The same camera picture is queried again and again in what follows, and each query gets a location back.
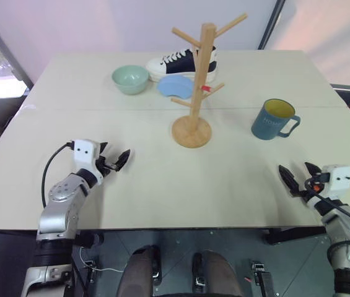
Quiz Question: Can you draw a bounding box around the dark brown rounded shape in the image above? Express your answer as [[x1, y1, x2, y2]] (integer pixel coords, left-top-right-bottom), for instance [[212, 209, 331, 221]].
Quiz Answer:
[[116, 244, 164, 297], [191, 249, 245, 297]]

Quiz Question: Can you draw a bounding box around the grey metal base plate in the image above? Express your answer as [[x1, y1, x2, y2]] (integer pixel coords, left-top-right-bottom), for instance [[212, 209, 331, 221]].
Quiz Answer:
[[69, 228, 336, 297]]

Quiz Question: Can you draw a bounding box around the black window frame bar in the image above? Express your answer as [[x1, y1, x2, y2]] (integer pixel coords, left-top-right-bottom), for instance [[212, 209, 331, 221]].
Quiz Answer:
[[0, 4, 35, 91]]

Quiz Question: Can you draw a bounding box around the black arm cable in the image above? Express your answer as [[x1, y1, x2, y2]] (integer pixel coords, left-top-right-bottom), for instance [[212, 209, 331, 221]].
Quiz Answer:
[[304, 179, 350, 236], [40, 141, 76, 209]]

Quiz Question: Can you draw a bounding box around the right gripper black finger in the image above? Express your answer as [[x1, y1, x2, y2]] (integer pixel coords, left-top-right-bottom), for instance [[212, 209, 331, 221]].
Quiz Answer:
[[278, 164, 302, 198], [304, 161, 322, 179]]

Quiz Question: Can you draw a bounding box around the thin white wire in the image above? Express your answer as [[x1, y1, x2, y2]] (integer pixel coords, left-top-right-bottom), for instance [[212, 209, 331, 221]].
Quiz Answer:
[[79, 246, 123, 273]]

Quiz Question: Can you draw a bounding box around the black slanted pole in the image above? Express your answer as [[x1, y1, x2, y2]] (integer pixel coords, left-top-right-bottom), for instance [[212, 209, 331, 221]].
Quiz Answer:
[[256, 0, 287, 51]]

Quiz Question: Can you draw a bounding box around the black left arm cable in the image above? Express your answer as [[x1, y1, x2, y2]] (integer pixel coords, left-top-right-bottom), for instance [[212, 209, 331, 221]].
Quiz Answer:
[[40, 141, 76, 209]]

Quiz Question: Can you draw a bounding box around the blue mug with yellow inside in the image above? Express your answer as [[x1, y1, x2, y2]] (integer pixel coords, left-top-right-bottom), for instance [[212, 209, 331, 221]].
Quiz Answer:
[[250, 98, 302, 141]]

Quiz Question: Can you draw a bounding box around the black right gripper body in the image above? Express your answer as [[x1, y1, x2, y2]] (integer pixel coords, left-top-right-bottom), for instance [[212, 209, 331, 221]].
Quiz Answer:
[[298, 173, 331, 202]]

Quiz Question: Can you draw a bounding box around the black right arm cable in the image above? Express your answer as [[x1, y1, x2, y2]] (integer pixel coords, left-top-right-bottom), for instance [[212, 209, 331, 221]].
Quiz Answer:
[[304, 179, 350, 236]]

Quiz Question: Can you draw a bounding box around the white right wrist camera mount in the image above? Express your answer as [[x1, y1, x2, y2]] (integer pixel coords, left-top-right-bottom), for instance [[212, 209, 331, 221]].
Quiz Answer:
[[304, 165, 350, 214]]

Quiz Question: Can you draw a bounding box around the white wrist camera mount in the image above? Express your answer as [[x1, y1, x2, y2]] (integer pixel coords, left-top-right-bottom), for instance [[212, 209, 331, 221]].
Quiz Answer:
[[71, 139, 104, 187], [304, 165, 350, 214]]

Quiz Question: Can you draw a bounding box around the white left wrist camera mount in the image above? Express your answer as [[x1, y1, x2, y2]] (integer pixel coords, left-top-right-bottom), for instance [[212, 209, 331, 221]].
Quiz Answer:
[[71, 139, 104, 187]]

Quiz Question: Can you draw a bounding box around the light green bowl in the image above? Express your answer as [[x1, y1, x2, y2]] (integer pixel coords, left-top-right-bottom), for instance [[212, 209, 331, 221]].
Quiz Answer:
[[111, 64, 150, 96]]

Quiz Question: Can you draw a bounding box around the wooden mug tree stand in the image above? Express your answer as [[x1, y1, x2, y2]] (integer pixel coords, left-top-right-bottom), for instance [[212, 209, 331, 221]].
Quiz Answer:
[[170, 12, 249, 149]]

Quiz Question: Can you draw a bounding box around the light blue curved dish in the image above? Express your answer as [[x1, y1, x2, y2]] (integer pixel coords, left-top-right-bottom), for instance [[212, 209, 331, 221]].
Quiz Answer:
[[157, 75, 195, 100]]

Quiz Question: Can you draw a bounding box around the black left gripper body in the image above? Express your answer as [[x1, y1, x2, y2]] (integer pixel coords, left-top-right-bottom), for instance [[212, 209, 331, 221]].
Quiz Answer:
[[95, 153, 120, 178]]

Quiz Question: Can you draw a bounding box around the black and white sneaker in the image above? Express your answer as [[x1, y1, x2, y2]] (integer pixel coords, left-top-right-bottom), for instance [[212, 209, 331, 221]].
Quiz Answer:
[[145, 45, 220, 84]]

